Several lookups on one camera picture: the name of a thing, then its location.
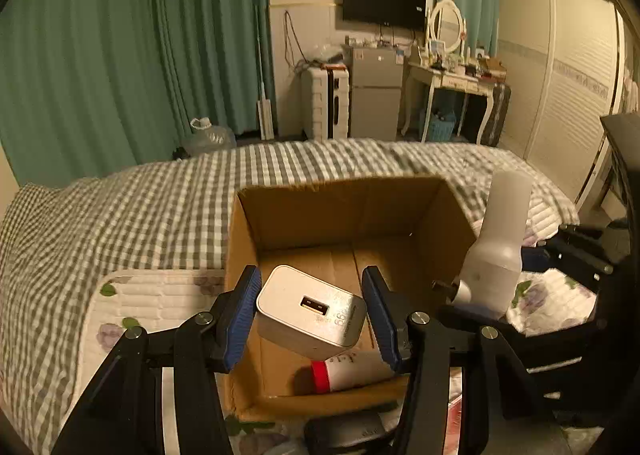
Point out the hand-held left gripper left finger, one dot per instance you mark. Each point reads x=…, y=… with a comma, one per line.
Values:
x=242, y=320

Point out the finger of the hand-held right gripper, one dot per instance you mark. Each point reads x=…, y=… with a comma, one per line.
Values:
x=545, y=340
x=582, y=255

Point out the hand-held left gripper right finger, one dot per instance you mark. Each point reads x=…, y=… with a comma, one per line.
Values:
x=382, y=322

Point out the white USB charger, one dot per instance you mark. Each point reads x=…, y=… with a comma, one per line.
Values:
x=310, y=312

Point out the white plastic bottle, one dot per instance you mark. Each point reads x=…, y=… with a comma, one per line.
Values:
x=500, y=255

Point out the cardboard box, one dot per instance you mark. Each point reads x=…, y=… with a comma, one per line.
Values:
x=310, y=225

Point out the white tube with red cap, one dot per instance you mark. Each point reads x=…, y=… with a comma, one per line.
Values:
x=350, y=370

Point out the white floral quilt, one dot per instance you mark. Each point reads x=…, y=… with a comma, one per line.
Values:
x=160, y=295

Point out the black case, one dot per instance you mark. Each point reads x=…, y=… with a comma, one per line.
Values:
x=345, y=432

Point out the red packet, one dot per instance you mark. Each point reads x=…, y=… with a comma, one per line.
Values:
x=456, y=417

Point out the grey checked blanket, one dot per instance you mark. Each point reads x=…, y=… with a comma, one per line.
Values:
x=150, y=215

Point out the white sliding wardrobe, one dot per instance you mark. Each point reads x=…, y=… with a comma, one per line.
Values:
x=560, y=80

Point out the black suitcase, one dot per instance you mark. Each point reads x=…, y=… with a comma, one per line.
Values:
x=496, y=112

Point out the clear water jug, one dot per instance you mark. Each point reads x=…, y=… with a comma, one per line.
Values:
x=207, y=137

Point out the blue plastic basket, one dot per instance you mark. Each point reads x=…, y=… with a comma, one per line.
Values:
x=440, y=127

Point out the white flat mop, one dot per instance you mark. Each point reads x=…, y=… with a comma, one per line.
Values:
x=264, y=110

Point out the white dressing table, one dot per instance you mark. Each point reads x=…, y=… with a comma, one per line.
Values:
x=445, y=77

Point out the white suitcase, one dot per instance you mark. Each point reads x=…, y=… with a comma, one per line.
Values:
x=325, y=102

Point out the silver small fridge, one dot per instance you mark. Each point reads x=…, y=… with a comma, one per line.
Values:
x=375, y=90

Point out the white oval mirror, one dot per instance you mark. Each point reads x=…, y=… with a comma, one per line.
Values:
x=446, y=25

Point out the clear plastic bag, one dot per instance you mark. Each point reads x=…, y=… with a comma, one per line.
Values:
x=324, y=55

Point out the wide green curtain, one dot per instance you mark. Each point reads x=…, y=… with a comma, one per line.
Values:
x=125, y=50

